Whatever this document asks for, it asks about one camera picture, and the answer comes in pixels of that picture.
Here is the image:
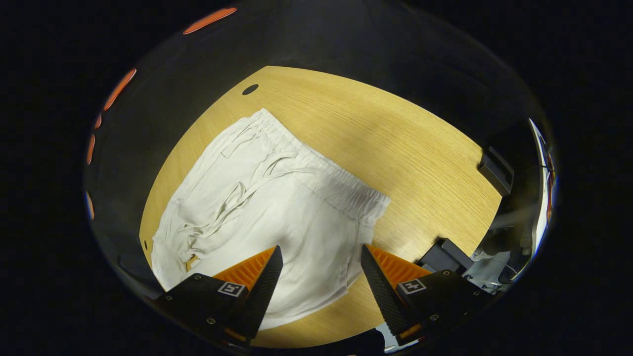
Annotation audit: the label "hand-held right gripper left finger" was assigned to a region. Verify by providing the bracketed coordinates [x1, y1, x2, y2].
[154, 246, 284, 348]

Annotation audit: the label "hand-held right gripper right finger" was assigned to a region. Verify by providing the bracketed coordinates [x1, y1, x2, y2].
[360, 244, 495, 348]

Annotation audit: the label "white jeans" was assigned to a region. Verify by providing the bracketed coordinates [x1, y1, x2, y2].
[151, 108, 391, 331]

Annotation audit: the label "dark grey block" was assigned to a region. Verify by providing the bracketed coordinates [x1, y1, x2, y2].
[415, 238, 475, 283]
[478, 145, 515, 197]

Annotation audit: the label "white crumpled cloth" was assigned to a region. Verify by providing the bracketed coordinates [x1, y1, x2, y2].
[469, 249, 521, 293]

